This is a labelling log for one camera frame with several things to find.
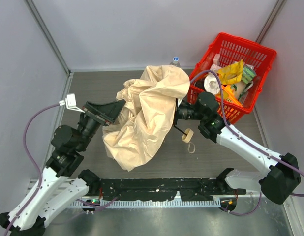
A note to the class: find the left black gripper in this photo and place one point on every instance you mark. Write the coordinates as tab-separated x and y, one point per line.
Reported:
97	115

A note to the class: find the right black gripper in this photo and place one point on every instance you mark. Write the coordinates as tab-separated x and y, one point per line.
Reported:
182	111

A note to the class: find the beige folding umbrella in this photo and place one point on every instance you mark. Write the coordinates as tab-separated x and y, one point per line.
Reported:
147	116

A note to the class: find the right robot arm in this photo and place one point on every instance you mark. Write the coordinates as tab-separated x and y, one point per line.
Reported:
276	175

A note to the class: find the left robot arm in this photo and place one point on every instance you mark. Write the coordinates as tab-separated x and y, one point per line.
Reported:
36	211

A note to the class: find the clear water bottle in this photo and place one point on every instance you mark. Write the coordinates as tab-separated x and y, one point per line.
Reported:
175	62

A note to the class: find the orange snack bag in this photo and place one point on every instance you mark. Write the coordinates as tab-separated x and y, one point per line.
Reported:
229	93

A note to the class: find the white box in basket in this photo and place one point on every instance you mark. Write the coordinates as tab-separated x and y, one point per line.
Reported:
215	64

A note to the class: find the beige cup in basket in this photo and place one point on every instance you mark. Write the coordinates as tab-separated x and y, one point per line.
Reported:
239	88

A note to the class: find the yellow snack bag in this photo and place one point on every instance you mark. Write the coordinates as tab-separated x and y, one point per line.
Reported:
231	74

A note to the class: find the red plastic basket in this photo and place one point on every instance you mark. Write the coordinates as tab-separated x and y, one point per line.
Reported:
224	51

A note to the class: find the green carton box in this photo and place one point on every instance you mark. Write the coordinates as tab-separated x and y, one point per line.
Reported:
248	74

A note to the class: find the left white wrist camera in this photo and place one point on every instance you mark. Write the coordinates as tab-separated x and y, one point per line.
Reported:
70	103

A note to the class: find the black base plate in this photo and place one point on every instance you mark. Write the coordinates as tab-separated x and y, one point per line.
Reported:
161	189

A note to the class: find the white slotted cable duct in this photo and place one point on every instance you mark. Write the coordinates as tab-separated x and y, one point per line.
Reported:
175	203

